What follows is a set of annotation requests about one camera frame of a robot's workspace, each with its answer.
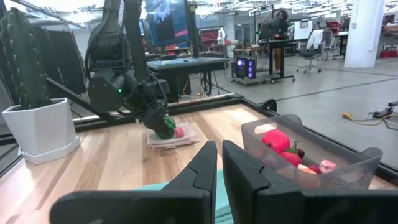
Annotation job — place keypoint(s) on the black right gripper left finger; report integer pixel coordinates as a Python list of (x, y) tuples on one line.
[(202, 174)]

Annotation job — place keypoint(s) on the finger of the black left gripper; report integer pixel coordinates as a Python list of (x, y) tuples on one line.
[(160, 123)]

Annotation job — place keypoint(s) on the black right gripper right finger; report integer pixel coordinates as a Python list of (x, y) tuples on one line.
[(242, 180)]

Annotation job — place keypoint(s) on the green watermelon toy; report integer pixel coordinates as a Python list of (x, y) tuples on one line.
[(170, 124)]

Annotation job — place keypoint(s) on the red tomato toy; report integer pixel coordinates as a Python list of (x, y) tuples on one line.
[(275, 140)]

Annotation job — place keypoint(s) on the red strawberry toy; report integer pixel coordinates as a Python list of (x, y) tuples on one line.
[(291, 158)]

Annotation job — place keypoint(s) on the pink white peach toy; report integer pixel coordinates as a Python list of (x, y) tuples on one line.
[(305, 169)]

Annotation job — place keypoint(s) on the dark red cherry toy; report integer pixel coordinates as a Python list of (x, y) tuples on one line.
[(300, 153), (314, 169)]

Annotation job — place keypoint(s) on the pink raspberry toy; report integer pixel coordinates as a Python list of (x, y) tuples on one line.
[(328, 165)]

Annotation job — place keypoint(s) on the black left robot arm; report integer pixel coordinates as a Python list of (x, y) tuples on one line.
[(109, 46)]

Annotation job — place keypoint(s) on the small pink berry toy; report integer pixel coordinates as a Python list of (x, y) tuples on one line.
[(178, 132)]

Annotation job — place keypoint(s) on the pale pink cloth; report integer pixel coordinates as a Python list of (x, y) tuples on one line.
[(186, 141)]

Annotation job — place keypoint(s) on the dark grey desk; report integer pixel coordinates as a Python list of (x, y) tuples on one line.
[(186, 67)]

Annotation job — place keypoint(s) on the black monitor blue screen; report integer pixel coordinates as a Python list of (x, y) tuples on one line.
[(168, 21)]

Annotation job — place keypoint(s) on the black flat panel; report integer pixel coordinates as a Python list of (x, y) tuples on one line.
[(62, 62)]

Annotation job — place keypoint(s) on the computer tower purple lights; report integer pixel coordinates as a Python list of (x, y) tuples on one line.
[(245, 68)]

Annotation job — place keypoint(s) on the white hexagonal plant pot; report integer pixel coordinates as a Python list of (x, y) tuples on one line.
[(40, 130)]

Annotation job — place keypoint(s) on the grey translucent plastic container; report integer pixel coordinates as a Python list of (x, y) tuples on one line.
[(357, 174)]

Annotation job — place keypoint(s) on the green cactus plant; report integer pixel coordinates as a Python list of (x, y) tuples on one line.
[(25, 56)]

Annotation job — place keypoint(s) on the black standing desk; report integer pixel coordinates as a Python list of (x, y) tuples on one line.
[(280, 42)]

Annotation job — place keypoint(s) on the grey office chair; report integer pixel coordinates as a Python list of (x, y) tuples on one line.
[(309, 56)]

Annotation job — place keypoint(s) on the person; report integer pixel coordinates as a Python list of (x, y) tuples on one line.
[(281, 31)]

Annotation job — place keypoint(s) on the black floor power strip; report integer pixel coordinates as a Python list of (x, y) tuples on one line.
[(384, 112)]

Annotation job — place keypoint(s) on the whiteboard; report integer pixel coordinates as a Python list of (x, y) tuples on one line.
[(302, 30)]

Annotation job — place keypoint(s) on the white round pillar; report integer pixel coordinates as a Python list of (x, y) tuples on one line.
[(363, 31)]

